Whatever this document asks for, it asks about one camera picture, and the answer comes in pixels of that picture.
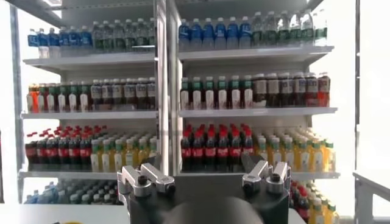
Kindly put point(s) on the red cap cola bottle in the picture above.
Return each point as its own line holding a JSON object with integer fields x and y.
{"x": 186, "y": 152}
{"x": 248, "y": 149}
{"x": 235, "y": 152}
{"x": 223, "y": 152}
{"x": 41, "y": 152}
{"x": 63, "y": 152}
{"x": 31, "y": 152}
{"x": 210, "y": 152}
{"x": 85, "y": 152}
{"x": 303, "y": 207}
{"x": 74, "y": 152}
{"x": 52, "y": 152}

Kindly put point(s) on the dark grey window frame post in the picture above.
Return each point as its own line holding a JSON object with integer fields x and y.
{"x": 357, "y": 76}
{"x": 16, "y": 91}

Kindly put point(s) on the green label water bottle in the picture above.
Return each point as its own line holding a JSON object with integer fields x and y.
{"x": 270, "y": 33}
{"x": 257, "y": 33}
{"x": 130, "y": 38}
{"x": 119, "y": 39}
{"x": 108, "y": 39}
{"x": 151, "y": 35}
{"x": 97, "y": 39}
{"x": 307, "y": 32}
{"x": 142, "y": 36}
{"x": 320, "y": 32}
{"x": 283, "y": 33}
{"x": 295, "y": 32}

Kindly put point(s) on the orange red drink bottle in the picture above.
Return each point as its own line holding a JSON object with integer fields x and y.
{"x": 33, "y": 100}
{"x": 324, "y": 88}

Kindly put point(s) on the blue label water bottle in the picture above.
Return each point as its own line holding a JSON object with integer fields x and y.
{"x": 245, "y": 30}
{"x": 33, "y": 39}
{"x": 220, "y": 32}
{"x": 86, "y": 38}
{"x": 75, "y": 38}
{"x": 54, "y": 39}
{"x": 64, "y": 39}
{"x": 43, "y": 39}
{"x": 232, "y": 31}
{"x": 196, "y": 33}
{"x": 184, "y": 33}
{"x": 208, "y": 32}

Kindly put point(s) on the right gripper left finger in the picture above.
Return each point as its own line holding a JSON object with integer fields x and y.
{"x": 152, "y": 175}

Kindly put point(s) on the dark label tea bottle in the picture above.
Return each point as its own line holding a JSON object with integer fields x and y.
{"x": 141, "y": 90}
{"x": 312, "y": 86}
{"x": 299, "y": 86}
{"x": 129, "y": 91}
{"x": 118, "y": 92}
{"x": 96, "y": 92}
{"x": 151, "y": 90}
{"x": 107, "y": 92}
{"x": 273, "y": 87}
{"x": 260, "y": 88}
{"x": 286, "y": 87}

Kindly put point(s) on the grey metal shelf rack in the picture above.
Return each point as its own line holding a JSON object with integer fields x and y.
{"x": 91, "y": 59}
{"x": 259, "y": 51}

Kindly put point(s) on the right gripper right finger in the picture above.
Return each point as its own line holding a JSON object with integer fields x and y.
{"x": 259, "y": 173}

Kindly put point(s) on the green white label tea bottle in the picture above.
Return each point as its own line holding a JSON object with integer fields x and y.
{"x": 84, "y": 102}
{"x": 62, "y": 102}
{"x": 197, "y": 99}
{"x": 235, "y": 98}
{"x": 222, "y": 98}
{"x": 41, "y": 102}
{"x": 185, "y": 99}
{"x": 209, "y": 99}
{"x": 73, "y": 102}
{"x": 247, "y": 97}
{"x": 51, "y": 102}

